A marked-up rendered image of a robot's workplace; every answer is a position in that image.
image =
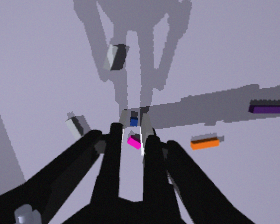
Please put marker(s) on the orange rod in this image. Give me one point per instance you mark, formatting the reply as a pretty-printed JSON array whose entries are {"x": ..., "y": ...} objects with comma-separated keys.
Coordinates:
[{"x": 204, "y": 143}]

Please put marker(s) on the small blue block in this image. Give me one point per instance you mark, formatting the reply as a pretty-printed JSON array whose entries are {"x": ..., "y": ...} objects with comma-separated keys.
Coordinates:
[{"x": 134, "y": 121}]

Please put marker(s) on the magenta block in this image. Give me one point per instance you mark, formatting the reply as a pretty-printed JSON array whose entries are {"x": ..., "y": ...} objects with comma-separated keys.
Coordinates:
[{"x": 133, "y": 141}]

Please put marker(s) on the light grey rectangular block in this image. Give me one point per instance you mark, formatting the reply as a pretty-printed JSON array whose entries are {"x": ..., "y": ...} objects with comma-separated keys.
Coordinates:
[
  {"x": 74, "y": 127},
  {"x": 110, "y": 58}
]

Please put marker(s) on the purple rod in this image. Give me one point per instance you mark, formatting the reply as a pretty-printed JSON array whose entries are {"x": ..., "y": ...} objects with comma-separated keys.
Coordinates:
[{"x": 264, "y": 109}]

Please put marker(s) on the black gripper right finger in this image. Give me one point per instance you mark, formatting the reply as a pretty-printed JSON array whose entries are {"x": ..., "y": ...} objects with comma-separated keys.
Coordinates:
[{"x": 203, "y": 201}]

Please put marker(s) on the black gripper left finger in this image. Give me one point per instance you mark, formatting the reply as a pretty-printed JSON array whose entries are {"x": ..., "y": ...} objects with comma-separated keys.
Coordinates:
[{"x": 40, "y": 198}]

